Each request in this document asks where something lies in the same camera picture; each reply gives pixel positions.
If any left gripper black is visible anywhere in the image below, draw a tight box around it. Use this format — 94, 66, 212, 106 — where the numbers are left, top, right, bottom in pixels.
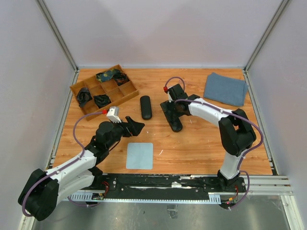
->
106, 116, 144, 149

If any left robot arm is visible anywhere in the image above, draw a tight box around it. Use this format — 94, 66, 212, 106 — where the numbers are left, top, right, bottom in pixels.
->
18, 116, 145, 221

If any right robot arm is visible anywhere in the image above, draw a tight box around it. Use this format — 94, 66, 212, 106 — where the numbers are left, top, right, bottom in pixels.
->
160, 84, 256, 192

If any left light blue cloth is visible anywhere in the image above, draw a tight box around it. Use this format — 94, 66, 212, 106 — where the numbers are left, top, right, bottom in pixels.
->
126, 142, 154, 170

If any black dotted rolled tie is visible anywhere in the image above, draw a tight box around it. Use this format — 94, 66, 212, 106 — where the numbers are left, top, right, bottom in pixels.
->
94, 94, 111, 108

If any wooden divided organizer tray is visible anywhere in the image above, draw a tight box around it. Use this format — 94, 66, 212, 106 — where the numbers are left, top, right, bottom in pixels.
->
68, 69, 139, 119

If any black orange rolled tie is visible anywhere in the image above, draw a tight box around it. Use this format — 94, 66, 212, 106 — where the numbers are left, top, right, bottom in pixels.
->
113, 72, 129, 86

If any folded blue towel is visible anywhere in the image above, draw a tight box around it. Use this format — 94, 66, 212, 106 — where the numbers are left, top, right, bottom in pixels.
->
203, 72, 248, 107

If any black striped rolled tie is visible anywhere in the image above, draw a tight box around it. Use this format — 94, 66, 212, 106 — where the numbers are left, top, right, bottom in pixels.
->
77, 87, 93, 108

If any blue patterned rolled tie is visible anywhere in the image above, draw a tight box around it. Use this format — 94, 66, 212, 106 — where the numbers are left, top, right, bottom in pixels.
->
95, 68, 121, 83

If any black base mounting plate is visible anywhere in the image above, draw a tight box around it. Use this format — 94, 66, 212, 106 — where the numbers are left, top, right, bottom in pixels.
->
88, 173, 246, 200

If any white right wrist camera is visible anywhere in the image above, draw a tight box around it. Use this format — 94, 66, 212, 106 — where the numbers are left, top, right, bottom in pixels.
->
163, 86, 173, 103

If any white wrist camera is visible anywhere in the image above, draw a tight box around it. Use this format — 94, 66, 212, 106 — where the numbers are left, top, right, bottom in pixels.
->
163, 86, 173, 103
102, 106, 122, 123

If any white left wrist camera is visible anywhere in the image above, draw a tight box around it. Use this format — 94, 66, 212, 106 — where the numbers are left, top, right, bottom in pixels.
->
102, 106, 122, 123

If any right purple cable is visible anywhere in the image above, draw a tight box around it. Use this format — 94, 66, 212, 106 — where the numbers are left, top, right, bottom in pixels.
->
165, 76, 264, 211

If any purple cable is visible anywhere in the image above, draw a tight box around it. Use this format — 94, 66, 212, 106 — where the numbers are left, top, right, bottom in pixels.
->
165, 76, 264, 211
22, 110, 105, 222

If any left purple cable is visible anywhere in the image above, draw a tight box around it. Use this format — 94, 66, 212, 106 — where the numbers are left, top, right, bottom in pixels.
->
22, 110, 105, 222

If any aluminium front rail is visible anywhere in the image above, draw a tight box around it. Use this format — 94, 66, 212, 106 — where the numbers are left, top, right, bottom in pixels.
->
31, 171, 295, 205

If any left aluminium frame post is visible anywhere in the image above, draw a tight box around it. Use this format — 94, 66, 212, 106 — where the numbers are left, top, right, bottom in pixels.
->
36, 0, 79, 72

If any aluminium frame post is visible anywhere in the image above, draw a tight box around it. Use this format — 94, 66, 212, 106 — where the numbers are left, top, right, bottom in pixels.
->
36, 0, 79, 72
243, 0, 292, 73

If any right aluminium frame post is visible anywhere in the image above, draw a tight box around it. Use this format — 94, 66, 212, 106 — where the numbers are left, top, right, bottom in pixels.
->
243, 0, 292, 73

